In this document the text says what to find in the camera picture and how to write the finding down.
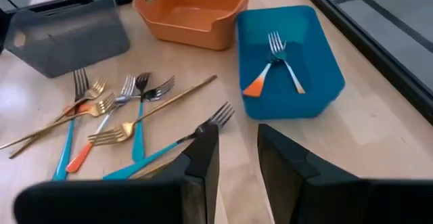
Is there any orange plastic bin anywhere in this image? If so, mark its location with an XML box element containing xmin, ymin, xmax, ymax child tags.
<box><xmin>131</xmin><ymin>0</ymin><xmax>252</xmax><ymax>51</ymax></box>

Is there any blue plastic bin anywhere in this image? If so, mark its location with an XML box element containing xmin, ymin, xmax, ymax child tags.
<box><xmin>235</xmin><ymin>4</ymin><xmax>346</xmax><ymax>120</ymax></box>

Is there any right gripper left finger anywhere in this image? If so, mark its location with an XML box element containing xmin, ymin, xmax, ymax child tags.
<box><xmin>13</xmin><ymin>124</ymin><xmax>221</xmax><ymax>224</ymax></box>

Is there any grey translucent plastic bin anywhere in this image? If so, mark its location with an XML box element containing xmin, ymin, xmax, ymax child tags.
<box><xmin>3</xmin><ymin>0</ymin><xmax>131</xmax><ymax>79</ymax></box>

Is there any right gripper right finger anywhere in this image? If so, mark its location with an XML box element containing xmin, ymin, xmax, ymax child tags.
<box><xmin>256</xmin><ymin>124</ymin><xmax>433</xmax><ymax>224</ymax></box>

